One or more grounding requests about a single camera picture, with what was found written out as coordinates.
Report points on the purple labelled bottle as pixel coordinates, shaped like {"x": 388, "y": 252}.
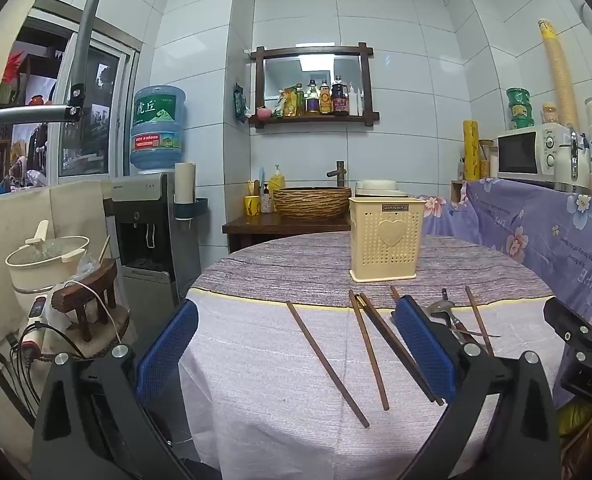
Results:
{"x": 313, "y": 100}

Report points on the yellow wrap roll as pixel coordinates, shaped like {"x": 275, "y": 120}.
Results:
{"x": 471, "y": 152}

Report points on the glass storage jar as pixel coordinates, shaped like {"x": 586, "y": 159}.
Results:
{"x": 486, "y": 160}

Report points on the green hanging packet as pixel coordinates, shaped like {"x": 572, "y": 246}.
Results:
{"x": 240, "y": 102}

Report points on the tall yellow paper cup stack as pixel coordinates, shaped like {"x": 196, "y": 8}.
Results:
{"x": 558, "y": 70}

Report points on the dark wooden stool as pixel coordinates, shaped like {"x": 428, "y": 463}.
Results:
{"x": 93, "y": 290}

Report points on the white thermos jug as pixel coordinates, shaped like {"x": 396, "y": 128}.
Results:
{"x": 571, "y": 167}

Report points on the dark soy sauce bottle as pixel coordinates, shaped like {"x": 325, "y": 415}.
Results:
{"x": 340, "y": 97}

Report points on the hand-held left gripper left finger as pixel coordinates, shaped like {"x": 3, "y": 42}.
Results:
{"x": 168, "y": 352}

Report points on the grey water dispenser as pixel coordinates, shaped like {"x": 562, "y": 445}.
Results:
{"x": 145, "y": 240}

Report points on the yellow labelled bottle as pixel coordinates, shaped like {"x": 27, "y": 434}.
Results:
{"x": 325, "y": 99}

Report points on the metal spoon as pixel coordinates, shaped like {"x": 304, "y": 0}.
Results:
{"x": 463, "y": 327}
{"x": 441, "y": 309}

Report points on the white plastic bottle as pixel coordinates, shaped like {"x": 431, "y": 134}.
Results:
{"x": 356, "y": 102}

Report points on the dark wooden cabinet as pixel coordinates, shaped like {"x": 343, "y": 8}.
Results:
{"x": 256, "y": 232}

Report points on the blue water jug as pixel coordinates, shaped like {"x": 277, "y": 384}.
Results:
{"x": 158, "y": 125}

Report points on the white woven table cover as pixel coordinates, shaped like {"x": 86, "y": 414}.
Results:
{"x": 266, "y": 400}

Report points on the brown wooden chopstick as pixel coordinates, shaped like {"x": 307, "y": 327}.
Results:
{"x": 477, "y": 317}
{"x": 395, "y": 294}
{"x": 383, "y": 330}
{"x": 391, "y": 350}
{"x": 368, "y": 350}
{"x": 326, "y": 362}

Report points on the cream perforated utensil holder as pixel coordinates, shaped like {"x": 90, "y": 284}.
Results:
{"x": 386, "y": 240}

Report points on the yellow plastic bag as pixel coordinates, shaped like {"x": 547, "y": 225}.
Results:
{"x": 578, "y": 425}

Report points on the woven brown wash basin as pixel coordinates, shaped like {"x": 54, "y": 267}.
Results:
{"x": 311, "y": 203}

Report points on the yellow soap pump bottle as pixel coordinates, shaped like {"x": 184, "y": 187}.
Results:
{"x": 277, "y": 182}

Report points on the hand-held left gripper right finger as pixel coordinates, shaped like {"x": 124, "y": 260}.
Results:
{"x": 423, "y": 350}

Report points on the small yellow lidded jar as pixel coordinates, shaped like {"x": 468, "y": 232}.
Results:
{"x": 550, "y": 114}

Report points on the small pink teapot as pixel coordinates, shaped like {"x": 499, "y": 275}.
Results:
{"x": 263, "y": 112}

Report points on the bronze faucet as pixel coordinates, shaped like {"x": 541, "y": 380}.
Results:
{"x": 339, "y": 172}

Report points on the purple striped tablecloth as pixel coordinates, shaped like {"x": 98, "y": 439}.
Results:
{"x": 286, "y": 270}

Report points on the yellow green sauce pouch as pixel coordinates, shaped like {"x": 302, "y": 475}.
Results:
{"x": 286, "y": 104}

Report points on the blue cup tube holder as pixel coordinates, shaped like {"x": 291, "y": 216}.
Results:
{"x": 200, "y": 206}

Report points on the metal framed window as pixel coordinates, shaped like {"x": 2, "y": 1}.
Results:
{"x": 25, "y": 125}

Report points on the white microwave oven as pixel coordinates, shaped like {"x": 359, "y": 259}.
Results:
{"x": 526, "y": 152}

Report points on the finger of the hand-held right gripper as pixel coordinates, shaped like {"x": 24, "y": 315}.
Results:
{"x": 576, "y": 325}

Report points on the green glass bottle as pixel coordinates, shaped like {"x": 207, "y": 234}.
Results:
{"x": 300, "y": 101}

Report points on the small wooden box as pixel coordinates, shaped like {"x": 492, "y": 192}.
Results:
{"x": 458, "y": 192}

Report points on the cream cooking pot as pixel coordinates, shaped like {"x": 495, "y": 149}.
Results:
{"x": 40, "y": 265}

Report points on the small wooden stool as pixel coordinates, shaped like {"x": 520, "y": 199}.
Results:
{"x": 103, "y": 305}

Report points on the purple floral cloth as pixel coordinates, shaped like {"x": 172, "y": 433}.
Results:
{"x": 526, "y": 230}

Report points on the white paper cup tube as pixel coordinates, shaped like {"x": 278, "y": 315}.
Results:
{"x": 184, "y": 185}

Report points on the wooden framed mirror shelf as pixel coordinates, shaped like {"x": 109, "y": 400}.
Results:
{"x": 311, "y": 67}

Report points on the white handheld device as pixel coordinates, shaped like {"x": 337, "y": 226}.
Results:
{"x": 38, "y": 317}

